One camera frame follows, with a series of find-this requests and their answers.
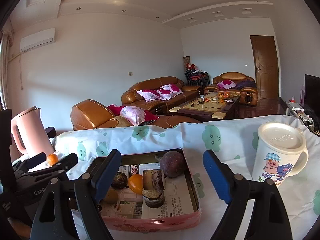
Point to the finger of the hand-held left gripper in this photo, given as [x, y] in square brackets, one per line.
[35, 161]
[67, 161]

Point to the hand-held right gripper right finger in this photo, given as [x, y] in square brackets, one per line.
[217, 177]

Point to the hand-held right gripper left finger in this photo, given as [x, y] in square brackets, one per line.
[107, 177]

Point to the dark dried fruit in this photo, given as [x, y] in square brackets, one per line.
[119, 180]

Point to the small orange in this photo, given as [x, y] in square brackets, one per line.
[52, 160]

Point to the large orange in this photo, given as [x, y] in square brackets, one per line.
[136, 184]

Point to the cut purple yam piece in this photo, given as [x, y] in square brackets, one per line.
[153, 178]

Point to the round purple fruit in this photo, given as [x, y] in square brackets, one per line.
[173, 163]

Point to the yam slice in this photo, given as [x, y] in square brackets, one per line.
[153, 198]

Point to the pink tin box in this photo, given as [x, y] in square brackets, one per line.
[175, 221]

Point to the pink electric kettle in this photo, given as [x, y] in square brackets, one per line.
[32, 130]

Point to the dark object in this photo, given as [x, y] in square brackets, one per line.
[50, 132]

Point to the white cloud print tablecloth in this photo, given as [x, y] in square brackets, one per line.
[225, 137]

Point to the printed paper sheet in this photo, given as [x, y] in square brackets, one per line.
[175, 197]

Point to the brown leather chaise sofa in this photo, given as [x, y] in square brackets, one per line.
[90, 115]

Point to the white cartoon mug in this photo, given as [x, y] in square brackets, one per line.
[275, 155]

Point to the pale pink pillow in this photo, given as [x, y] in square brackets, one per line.
[132, 115]

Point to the wooden coffee table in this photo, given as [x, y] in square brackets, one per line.
[205, 107]

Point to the pile of tangerines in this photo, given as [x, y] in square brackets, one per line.
[226, 95]

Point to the pink floral pillow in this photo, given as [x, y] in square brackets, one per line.
[150, 95]
[226, 84]
[172, 90]

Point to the dark purple cloth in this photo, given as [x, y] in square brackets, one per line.
[246, 84]

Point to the stack of dark chairs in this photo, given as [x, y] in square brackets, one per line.
[197, 77]

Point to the brown leather armchair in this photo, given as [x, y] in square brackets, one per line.
[233, 76]

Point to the white television stand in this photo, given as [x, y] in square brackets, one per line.
[293, 107]

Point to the brown leather long sofa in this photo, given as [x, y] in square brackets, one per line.
[155, 83]

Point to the red plush toy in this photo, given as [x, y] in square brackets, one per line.
[191, 66]

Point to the tall woven vase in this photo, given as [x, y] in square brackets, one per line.
[186, 62]

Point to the brown wooden door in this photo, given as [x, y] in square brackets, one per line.
[265, 67]

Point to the white air conditioner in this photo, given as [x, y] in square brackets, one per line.
[37, 40]

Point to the black television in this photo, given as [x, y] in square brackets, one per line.
[312, 95]

